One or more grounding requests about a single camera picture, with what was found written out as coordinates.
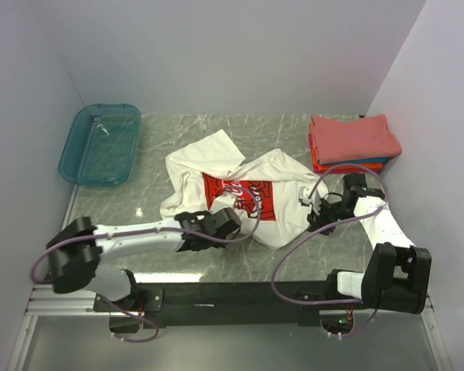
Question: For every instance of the white t shirt red print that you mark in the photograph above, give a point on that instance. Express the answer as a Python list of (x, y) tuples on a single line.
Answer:
[(267, 188)]

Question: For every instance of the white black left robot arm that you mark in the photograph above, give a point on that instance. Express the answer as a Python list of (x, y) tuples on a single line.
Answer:
[(82, 260)]

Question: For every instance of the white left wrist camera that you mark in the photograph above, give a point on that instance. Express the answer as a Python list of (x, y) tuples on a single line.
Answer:
[(225, 200)]

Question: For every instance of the aluminium rail frame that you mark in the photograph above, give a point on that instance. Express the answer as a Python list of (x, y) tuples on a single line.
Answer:
[(44, 302)]

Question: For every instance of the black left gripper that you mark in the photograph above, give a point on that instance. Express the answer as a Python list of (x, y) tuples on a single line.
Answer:
[(220, 244)]

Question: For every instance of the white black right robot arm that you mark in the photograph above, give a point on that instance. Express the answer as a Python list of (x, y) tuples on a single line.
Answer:
[(397, 275)]

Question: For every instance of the blue folded t shirt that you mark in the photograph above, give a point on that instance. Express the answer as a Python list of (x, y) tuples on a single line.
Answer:
[(354, 161)]

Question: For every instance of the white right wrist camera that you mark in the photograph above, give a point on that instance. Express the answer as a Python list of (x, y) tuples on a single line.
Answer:
[(309, 196)]

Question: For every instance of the teal plastic bin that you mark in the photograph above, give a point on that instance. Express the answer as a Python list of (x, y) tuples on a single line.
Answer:
[(100, 147)]

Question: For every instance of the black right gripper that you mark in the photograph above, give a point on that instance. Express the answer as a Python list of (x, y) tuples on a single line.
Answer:
[(318, 220)]

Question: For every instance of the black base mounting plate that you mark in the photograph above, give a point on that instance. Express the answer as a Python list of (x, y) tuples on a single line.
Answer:
[(234, 303)]

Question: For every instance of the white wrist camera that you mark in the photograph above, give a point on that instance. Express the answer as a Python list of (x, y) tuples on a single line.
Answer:
[(225, 200), (309, 196)]

